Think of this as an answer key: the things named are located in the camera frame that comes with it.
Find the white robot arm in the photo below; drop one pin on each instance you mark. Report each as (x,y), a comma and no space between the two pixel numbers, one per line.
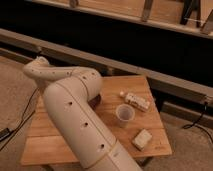
(67,92)

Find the dark purple bowl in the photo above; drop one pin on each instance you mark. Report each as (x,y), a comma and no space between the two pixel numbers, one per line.
(95,102)

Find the translucent plastic cup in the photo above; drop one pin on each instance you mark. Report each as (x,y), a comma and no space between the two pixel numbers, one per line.
(124,115)

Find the white sponge block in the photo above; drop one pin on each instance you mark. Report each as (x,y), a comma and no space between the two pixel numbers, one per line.
(142,139)

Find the black device on floor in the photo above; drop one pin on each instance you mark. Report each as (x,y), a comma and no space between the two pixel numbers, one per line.
(5,133)

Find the wooden shelf in background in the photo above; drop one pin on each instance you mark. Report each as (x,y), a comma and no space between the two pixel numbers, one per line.
(168,14)

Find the long grey metal rail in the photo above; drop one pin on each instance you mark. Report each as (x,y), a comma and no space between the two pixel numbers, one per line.
(162,82)

